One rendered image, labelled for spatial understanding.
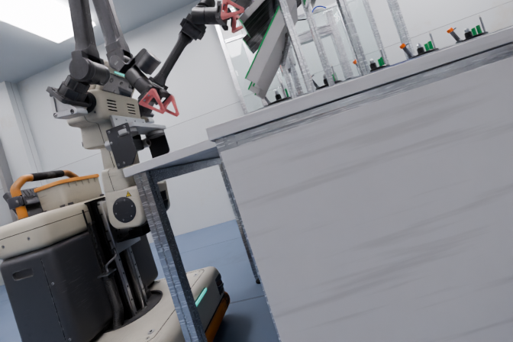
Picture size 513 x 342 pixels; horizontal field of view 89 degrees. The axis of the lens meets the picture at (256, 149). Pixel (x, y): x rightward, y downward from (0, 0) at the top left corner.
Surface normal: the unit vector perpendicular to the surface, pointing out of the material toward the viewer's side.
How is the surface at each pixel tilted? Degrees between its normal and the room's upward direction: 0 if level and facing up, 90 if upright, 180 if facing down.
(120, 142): 90
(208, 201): 90
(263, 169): 90
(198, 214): 90
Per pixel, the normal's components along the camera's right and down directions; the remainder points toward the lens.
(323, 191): -0.03, -0.01
